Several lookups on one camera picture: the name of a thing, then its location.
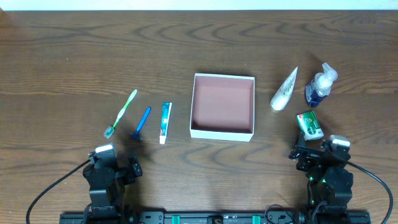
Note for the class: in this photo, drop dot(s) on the green white toothbrush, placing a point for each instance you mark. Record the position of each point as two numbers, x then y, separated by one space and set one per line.
111 129

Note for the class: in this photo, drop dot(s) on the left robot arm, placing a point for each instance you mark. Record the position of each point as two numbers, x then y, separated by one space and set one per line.
107 183

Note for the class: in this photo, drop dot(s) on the green white toothpaste tube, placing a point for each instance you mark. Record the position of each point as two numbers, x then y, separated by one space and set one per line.
166 110

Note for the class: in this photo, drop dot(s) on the green Dettol soap box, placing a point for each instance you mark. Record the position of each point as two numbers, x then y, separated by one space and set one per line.
309 126

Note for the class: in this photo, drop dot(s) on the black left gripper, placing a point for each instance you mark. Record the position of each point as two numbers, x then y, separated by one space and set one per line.
132 170

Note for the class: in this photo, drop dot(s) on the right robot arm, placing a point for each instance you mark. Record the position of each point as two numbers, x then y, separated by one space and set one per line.
329 183

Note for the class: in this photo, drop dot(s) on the blue disposable razor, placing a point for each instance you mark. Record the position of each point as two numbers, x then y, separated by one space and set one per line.
136 134

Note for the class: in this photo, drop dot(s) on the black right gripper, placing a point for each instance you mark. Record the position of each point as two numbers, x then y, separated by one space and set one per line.
304 154

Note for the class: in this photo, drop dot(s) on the black mounting rail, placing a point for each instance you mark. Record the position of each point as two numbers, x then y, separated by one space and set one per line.
221 218

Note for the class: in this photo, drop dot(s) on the white box pink interior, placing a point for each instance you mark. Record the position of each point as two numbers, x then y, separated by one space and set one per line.
223 107

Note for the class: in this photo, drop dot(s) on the clear pump bottle blue liquid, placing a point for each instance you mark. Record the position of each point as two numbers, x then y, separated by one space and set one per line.
320 87

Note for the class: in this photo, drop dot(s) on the white patterned lotion tube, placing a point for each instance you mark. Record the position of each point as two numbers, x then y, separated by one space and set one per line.
284 93

